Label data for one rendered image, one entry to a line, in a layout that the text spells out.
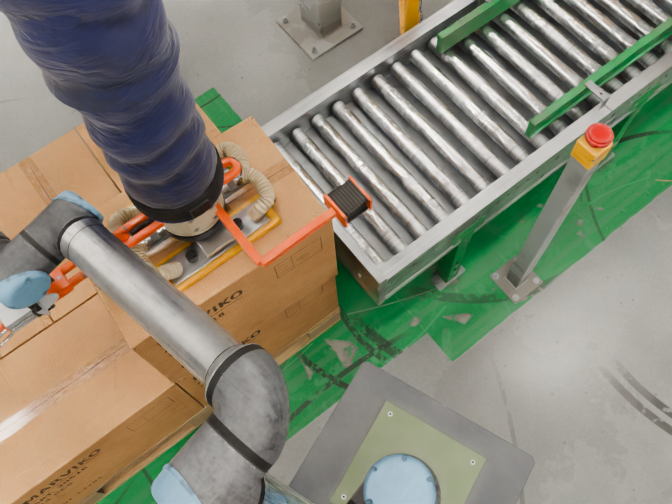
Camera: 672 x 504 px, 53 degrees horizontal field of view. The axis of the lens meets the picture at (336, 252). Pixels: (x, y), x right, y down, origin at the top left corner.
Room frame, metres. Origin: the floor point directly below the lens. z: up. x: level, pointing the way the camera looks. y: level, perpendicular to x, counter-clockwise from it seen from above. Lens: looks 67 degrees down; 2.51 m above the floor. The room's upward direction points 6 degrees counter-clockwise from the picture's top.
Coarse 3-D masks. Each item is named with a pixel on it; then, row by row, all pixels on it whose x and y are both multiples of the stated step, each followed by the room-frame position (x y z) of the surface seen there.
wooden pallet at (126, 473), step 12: (336, 312) 0.79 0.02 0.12; (324, 324) 0.76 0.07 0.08; (300, 336) 0.70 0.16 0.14; (312, 336) 0.72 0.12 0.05; (288, 348) 0.69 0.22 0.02; (300, 348) 0.69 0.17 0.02; (276, 360) 0.65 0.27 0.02; (204, 408) 0.47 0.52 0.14; (192, 420) 0.44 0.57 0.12; (204, 420) 0.46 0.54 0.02; (180, 432) 0.42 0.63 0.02; (156, 444) 0.37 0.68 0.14; (168, 444) 0.38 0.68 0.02; (144, 456) 0.35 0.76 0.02; (156, 456) 0.34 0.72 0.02; (132, 468) 0.31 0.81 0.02; (108, 480) 0.26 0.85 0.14; (120, 480) 0.27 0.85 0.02; (96, 492) 0.23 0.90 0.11; (108, 492) 0.24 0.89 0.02
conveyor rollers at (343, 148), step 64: (576, 0) 1.77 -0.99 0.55; (640, 0) 1.74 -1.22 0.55; (448, 64) 1.55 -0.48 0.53; (512, 64) 1.53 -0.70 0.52; (576, 64) 1.50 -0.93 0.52; (320, 128) 1.32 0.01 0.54; (384, 128) 1.30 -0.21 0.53; (448, 128) 1.28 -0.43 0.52; (320, 192) 1.07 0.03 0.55; (384, 192) 1.04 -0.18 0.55; (448, 192) 1.02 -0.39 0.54
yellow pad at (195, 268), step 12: (240, 216) 0.79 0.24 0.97; (264, 216) 0.78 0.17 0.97; (276, 216) 0.78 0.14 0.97; (240, 228) 0.75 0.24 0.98; (252, 228) 0.75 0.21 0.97; (264, 228) 0.75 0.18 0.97; (252, 240) 0.72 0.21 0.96; (180, 252) 0.71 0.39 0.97; (192, 252) 0.69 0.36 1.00; (216, 252) 0.70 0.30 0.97; (228, 252) 0.70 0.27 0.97; (156, 264) 0.68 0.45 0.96; (192, 264) 0.67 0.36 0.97; (204, 264) 0.67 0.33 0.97; (216, 264) 0.67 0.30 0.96; (180, 276) 0.64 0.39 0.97; (192, 276) 0.64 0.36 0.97; (204, 276) 0.64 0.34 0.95; (180, 288) 0.61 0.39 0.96
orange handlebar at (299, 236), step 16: (224, 160) 0.89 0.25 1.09; (224, 176) 0.85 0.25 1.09; (128, 224) 0.74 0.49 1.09; (160, 224) 0.73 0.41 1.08; (224, 224) 0.72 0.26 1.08; (320, 224) 0.69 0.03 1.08; (128, 240) 0.70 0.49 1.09; (240, 240) 0.67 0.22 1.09; (288, 240) 0.66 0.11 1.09; (256, 256) 0.62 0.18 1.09; (272, 256) 0.62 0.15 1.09; (64, 272) 0.64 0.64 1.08; (80, 272) 0.63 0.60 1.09; (64, 288) 0.59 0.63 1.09
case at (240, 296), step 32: (256, 128) 1.07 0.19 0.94; (256, 160) 0.97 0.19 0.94; (256, 192) 0.87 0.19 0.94; (288, 192) 0.86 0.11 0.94; (288, 224) 0.77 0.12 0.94; (160, 256) 0.71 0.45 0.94; (288, 256) 0.70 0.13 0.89; (320, 256) 0.75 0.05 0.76; (96, 288) 0.64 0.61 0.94; (192, 288) 0.62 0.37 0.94; (224, 288) 0.61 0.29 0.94; (256, 288) 0.65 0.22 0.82; (288, 288) 0.69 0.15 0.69; (128, 320) 0.55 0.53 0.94; (224, 320) 0.59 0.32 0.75; (256, 320) 0.63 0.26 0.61; (160, 352) 0.50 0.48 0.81
